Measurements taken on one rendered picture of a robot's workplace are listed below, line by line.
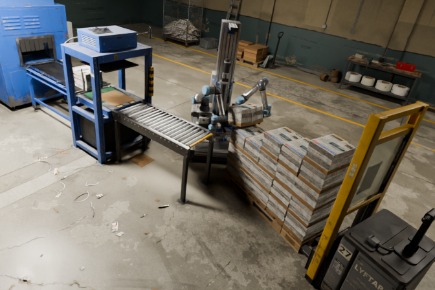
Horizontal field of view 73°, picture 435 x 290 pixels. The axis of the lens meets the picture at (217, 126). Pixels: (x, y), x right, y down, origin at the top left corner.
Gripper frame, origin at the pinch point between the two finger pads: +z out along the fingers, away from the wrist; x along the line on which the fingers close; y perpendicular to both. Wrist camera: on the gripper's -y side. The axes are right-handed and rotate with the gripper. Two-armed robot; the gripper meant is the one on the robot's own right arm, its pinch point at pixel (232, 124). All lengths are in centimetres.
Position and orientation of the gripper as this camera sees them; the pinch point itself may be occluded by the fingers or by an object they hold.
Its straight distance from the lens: 395.8
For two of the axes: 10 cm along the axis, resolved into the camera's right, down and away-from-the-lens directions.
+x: -5.7, -2.0, 8.0
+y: -0.3, -9.6, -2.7
